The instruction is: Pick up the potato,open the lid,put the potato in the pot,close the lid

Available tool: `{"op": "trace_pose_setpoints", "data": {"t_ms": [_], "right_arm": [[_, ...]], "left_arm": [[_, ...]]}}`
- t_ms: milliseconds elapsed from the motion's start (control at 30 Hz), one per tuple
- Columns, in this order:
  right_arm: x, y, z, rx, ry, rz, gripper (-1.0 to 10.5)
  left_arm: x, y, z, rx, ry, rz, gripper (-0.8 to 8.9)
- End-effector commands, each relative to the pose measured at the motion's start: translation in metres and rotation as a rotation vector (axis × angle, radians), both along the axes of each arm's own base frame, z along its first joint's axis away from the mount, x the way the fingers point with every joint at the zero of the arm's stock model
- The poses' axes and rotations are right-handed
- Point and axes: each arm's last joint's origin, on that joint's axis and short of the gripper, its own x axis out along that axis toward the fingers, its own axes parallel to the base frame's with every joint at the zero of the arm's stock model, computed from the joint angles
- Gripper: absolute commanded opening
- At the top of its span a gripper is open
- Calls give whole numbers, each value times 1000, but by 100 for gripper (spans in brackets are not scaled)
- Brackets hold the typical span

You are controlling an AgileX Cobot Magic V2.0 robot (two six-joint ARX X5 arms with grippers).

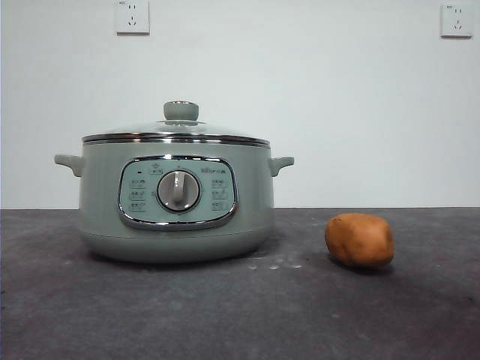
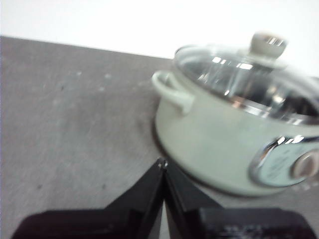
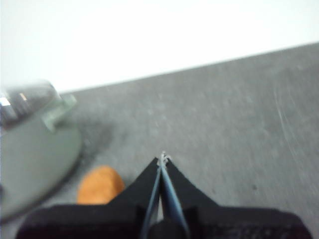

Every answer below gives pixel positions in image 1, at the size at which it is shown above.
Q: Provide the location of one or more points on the glass lid with green knob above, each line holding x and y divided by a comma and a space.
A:
180, 110

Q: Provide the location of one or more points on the white wall socket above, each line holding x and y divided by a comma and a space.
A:
456, 21
132, 17

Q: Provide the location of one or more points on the pale green electric pot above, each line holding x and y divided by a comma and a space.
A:
101, 195

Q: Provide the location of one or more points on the brown potato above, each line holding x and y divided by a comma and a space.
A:
359, 240

